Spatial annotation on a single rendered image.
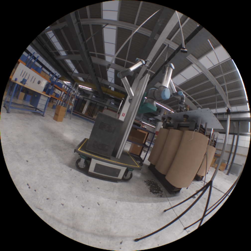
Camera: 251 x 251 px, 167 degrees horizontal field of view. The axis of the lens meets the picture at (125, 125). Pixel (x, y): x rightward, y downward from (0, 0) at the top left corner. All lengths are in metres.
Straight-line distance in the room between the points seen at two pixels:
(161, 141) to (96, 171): 1.49
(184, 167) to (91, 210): 1.25
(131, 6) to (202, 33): 7.09
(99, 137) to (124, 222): 0.97
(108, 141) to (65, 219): 0.96
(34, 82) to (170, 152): 4.85
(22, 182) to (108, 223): 0.83
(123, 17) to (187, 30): 5.87
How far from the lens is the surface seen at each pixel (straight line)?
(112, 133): 1.05
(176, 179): 1.44
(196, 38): 4.31
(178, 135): 1.67
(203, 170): 3.09
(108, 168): 1.13
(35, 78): 4.22
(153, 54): 9.59
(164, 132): 2.03
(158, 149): 2.03
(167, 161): 1.69
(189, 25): 9.60
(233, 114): 10.12
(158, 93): 1.16
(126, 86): 1.68
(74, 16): 6.40
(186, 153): 1.38
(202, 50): 10.97
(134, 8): 9.99
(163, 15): 6.15
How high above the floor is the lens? 0.77
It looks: 2 degrees up
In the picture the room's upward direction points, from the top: 21 degrees clockwise
